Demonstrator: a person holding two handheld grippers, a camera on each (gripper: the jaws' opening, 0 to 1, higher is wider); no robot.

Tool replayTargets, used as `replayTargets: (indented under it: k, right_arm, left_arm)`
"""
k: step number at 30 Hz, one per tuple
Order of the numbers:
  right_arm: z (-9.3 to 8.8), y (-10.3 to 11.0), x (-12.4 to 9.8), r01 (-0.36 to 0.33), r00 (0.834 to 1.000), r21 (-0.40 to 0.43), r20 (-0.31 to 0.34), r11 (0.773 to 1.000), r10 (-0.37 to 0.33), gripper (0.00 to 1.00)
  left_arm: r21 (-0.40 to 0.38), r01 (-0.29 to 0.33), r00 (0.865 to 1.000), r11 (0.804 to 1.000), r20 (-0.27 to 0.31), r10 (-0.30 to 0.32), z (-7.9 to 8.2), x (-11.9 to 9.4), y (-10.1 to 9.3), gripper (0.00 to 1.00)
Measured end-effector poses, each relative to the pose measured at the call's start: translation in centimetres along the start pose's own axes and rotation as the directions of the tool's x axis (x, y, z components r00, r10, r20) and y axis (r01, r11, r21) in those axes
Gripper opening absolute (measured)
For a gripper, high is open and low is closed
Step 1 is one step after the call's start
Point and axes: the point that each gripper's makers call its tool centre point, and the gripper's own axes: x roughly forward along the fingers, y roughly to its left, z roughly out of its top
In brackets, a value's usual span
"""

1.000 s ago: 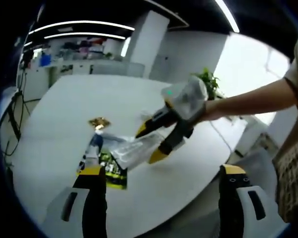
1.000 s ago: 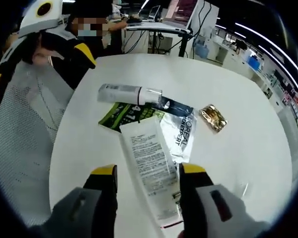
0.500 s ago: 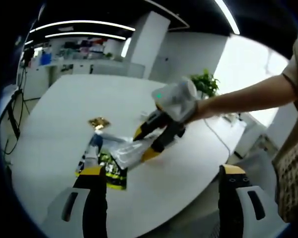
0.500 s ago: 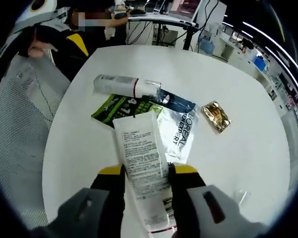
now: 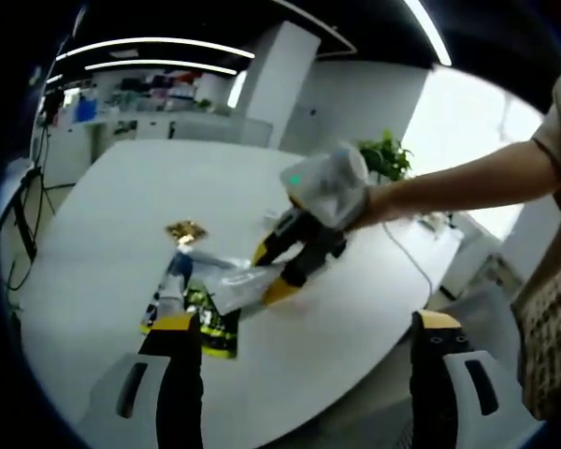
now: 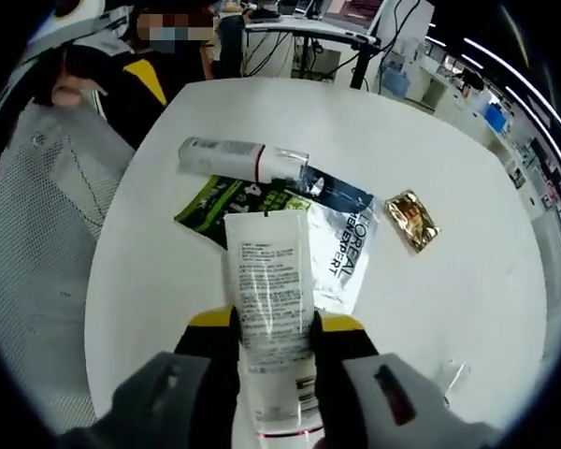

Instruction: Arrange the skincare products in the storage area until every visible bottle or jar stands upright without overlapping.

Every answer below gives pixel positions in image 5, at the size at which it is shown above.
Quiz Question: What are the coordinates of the black monitor stand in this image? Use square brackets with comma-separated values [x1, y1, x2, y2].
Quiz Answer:
[8, 167, 46, 263]

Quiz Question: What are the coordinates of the potted green plant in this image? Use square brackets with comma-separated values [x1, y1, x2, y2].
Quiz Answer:
[357, 130, 415, 181]

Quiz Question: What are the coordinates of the background shelving counter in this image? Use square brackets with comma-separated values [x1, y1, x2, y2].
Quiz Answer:
[41, 69, 244, 141]

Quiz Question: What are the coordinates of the wide ceiling light strip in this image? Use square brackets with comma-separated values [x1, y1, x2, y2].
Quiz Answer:
[401, 0, 453, 66]

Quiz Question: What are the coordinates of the gold foil candy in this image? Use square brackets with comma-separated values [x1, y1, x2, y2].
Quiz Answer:
[165, 219, 209, 244]

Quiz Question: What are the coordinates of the white cable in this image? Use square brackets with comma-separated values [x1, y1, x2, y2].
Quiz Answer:
[382, 222, 437, 300]

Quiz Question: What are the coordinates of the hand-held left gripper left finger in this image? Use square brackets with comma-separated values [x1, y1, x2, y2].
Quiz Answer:
[91, 311, 205, 449]

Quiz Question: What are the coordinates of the white pillar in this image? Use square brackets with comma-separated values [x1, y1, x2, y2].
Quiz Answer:
[245, 21, 322, 149]

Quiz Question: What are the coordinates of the white skincare tube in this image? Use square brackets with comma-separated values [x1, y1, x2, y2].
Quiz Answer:
[156, 250, 195, 314]

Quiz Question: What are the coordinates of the blue storage box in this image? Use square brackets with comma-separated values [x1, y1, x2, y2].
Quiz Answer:
[74, 100, 98, 123]

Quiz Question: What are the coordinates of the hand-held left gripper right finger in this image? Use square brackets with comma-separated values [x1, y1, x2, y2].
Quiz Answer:
[409, 309, 527, 449]

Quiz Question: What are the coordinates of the thin ceiling light strip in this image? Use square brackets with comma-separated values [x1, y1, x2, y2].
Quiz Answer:
[55, 37, 256, 62]
[84, 59, 238, 77]

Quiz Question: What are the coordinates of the green black skincare sachet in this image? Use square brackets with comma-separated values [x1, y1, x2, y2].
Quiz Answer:
[184, 280, 242, 360]

